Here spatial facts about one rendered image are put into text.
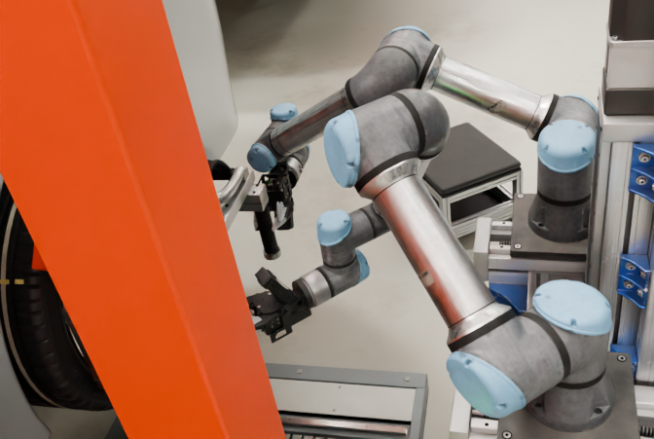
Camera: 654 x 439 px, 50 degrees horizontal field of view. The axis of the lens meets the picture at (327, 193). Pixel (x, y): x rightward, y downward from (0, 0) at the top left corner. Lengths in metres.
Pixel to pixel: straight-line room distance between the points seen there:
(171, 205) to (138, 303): 0.13
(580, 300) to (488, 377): 0.20
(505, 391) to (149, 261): 0.55
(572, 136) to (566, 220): 0.18
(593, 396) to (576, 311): 0.17
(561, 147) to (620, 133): 0.35
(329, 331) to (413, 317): 0.31
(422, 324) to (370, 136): 1.54
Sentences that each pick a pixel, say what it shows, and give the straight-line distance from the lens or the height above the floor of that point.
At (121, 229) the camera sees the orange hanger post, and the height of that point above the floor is 1.42.
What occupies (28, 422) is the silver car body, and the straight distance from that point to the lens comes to 1.52.
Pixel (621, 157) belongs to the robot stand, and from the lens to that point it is 1.23.
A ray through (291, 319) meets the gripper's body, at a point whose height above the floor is 0.78.
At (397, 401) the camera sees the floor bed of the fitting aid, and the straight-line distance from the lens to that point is 2.28.
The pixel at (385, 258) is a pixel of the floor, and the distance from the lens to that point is 2.89.
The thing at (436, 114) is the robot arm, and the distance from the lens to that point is 1.20.
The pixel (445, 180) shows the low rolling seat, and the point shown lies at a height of 0.34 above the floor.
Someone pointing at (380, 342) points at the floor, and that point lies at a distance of 2.56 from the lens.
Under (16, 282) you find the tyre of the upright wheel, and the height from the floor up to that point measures 1.04.
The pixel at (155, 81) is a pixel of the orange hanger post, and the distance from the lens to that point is 0.78.
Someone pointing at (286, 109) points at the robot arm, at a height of 1.01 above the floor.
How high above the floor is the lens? 1.84
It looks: 34 degrees down
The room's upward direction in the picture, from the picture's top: 10 degrees counter-clockwise
